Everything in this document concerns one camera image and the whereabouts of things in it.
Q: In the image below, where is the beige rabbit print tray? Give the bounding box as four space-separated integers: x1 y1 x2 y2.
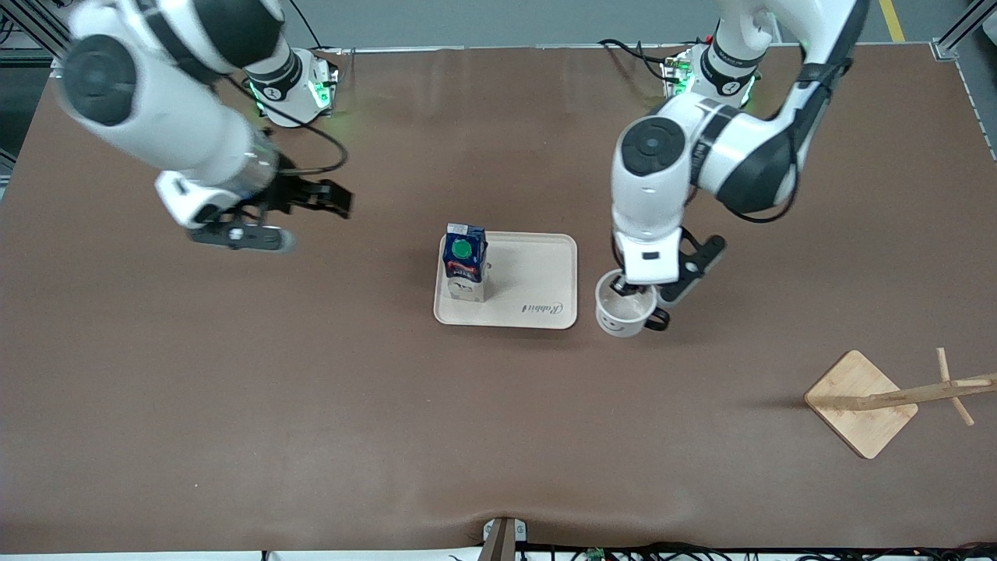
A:
433 231 579 330

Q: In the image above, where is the white smiley face mug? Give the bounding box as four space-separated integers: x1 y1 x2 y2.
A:
595 269 671 338

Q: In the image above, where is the blue white milk carton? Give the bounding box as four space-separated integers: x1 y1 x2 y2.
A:
441 223 490 303

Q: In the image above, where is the aluminium frame profile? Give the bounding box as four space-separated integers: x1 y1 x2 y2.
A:
0 0 72 79
931 0 997 62

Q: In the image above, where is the wooden cup rack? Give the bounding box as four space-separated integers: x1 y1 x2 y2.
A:
805 348 997 460

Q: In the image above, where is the black base cable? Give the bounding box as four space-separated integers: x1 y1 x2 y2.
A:
287 0 325 51
598 37 672 83

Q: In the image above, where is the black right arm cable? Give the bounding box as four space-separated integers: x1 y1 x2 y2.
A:
226 74 349 176

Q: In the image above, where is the metal table clamp bracket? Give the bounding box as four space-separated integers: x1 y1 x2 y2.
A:
481 517 528 561

